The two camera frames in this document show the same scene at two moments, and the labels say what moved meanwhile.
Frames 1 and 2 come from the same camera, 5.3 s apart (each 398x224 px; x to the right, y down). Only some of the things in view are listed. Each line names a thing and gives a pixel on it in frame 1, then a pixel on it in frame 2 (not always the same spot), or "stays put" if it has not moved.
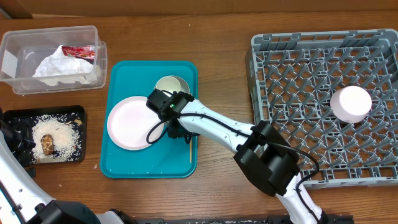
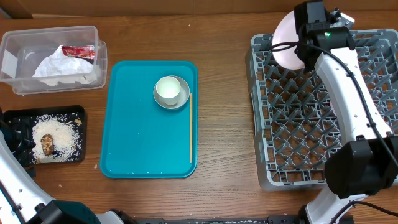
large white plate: (132, 124) -> (285, 32)
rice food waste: (64, 130) stays put
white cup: (168, 83) stays put
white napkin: (60, 67) stays put
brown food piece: (48, 144) stays put
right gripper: (173, 132) -> (305, 59)
